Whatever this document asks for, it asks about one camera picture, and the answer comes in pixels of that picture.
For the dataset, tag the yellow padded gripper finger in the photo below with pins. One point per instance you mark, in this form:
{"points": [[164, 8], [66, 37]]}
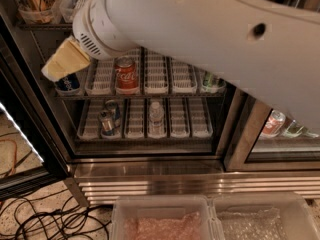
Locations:
{"points": [[67, 59]]}

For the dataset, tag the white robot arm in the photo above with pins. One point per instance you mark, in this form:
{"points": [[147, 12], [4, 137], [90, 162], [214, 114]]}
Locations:
{"points": [[268, 50]]}

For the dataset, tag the blue Pepsi can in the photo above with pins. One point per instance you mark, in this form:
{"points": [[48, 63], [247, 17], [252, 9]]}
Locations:
{"points": [[68, 83]]}

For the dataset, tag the red Coca-Cola can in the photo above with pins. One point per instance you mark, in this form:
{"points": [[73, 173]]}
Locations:
{"points": [[126, 73]]}

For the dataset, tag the rear Red Bull can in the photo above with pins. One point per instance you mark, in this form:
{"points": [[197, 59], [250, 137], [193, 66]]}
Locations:
{"points": [[113, 106]]}

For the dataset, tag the red bull can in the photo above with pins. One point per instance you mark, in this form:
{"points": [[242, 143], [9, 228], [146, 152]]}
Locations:
{"points": [[113, 106], [107, 123]]}

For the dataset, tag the front Red Bull can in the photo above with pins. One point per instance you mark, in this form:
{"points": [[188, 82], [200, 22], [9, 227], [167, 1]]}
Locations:
{"points": [[107, 123]]}

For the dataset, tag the stainless steel fridge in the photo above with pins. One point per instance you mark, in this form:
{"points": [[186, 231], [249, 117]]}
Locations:
{"points": [[212, 142]]}

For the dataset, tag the open fridge glass door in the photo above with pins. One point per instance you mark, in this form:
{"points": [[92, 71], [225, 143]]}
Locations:
{"points": [[21, 114]]}

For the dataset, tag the green soda can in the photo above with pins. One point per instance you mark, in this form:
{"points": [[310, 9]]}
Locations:
{"points": [[210, 80]]}

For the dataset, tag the red can behind glass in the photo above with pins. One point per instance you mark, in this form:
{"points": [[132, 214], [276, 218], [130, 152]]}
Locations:
{"points": [[272, 126]]}

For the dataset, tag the clear water bottle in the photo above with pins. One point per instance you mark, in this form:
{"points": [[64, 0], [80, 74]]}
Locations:
{"points": [[156, 120]]}

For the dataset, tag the pink bubble wrap bin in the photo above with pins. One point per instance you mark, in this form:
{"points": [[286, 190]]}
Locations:
{"points": [[167, 217]]}

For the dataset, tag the clear bubble wrap bin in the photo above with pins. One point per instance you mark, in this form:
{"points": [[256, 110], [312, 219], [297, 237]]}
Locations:
{"points": [[265, 216]]}

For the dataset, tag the green bottle behind glass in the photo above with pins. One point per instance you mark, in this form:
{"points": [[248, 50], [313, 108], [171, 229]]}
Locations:
{"points": [[292, 130]]}

